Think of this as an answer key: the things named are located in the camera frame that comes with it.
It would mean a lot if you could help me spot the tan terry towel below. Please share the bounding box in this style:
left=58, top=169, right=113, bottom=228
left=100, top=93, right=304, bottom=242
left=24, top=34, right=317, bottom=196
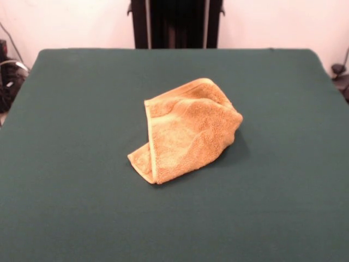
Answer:
left=127, top=78, right=244, bottom=185

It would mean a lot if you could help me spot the dark green table cloth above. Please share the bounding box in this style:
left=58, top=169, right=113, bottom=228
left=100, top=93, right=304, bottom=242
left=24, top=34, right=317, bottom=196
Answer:
left=0, top=47, right=349, bottom=262

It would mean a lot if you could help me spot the black rounded floor base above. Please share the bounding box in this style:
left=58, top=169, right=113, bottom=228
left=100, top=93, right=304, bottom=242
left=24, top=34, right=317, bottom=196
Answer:
left=331, top=63, right=349, bottom=103
left=0, top=56, right=29, bottom=113

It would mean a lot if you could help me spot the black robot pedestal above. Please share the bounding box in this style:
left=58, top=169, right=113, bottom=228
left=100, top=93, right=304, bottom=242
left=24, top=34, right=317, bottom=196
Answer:
left=127, top=0, right=226, bottom=50

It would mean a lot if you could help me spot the grey cable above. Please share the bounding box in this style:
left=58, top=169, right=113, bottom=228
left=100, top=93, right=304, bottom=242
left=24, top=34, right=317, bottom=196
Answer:
left=0, top=22, right=30, bottom=72

